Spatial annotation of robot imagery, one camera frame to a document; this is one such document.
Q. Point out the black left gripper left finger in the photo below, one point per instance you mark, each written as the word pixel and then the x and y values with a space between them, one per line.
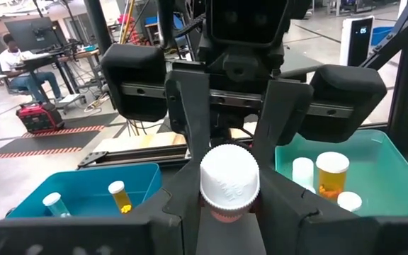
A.
pixel 101 237

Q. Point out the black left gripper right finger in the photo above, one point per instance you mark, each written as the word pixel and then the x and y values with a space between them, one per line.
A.
pixel 331 237

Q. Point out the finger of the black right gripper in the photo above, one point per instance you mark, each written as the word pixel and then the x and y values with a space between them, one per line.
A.
pixel 282 113
pixel 193 113

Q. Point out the white pill bottle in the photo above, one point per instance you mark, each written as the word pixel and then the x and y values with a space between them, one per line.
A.
pixel 349 201
pixel 302 171

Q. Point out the small amber pill bottle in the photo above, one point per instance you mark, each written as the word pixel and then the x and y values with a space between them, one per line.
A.
pixel 119 193

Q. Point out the blue-tinted pill bottle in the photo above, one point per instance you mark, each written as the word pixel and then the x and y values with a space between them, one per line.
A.
pixel 53 200

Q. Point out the medium orange pill bottle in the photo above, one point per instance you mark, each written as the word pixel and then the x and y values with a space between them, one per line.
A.
pixel 331 166

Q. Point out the large orange pill bottle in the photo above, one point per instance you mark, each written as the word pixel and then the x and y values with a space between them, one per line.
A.
pixel 229 177

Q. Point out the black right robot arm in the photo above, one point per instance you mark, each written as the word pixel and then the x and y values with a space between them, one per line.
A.
pixel 165 25

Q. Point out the blue plastic bin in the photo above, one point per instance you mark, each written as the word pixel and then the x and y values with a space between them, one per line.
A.
pixel 83 191

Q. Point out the teal plastic bin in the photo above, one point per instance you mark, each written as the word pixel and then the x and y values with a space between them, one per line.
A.
pixel 384 170

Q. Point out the yellow stick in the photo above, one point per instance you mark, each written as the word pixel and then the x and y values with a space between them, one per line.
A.
pixel 127 21

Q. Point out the black vertical pole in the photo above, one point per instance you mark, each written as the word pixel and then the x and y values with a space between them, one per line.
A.
pixel 97 25

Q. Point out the black office desk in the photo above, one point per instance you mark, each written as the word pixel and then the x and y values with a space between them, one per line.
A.
pixel 44 59

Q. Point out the black table mat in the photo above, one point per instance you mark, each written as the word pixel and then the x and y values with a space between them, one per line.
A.
pixel 230 237

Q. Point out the white kiosk with screen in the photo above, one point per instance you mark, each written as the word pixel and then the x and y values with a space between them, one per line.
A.
pixel 356 42

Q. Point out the red and black box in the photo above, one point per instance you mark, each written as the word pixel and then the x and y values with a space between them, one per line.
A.
pixel 39 118

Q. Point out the black computer monitor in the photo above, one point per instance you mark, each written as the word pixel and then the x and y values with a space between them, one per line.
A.
pixel 30 33

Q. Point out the black hazard-striped floor mat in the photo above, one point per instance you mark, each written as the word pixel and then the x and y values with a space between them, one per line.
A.
pixel 37 141

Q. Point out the person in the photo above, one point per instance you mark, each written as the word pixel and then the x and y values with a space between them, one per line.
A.
pixel 11 58

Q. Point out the blue background tub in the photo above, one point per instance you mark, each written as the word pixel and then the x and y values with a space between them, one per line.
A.
pixel 381 35

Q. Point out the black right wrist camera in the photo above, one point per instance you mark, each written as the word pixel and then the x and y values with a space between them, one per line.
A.
pixel 246 21

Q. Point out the black aluminium table frame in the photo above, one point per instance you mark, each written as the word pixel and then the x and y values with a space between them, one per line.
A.
pixel 407 71

